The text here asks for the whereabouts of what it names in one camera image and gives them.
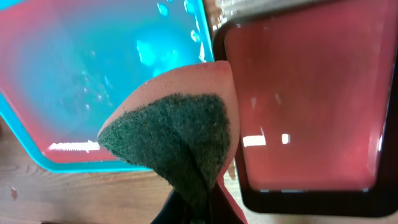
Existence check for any black tray with red water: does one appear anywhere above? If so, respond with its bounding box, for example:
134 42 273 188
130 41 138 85
213 0 397 218

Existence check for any teal serving tray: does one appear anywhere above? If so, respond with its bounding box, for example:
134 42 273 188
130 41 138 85
1 0 213 172

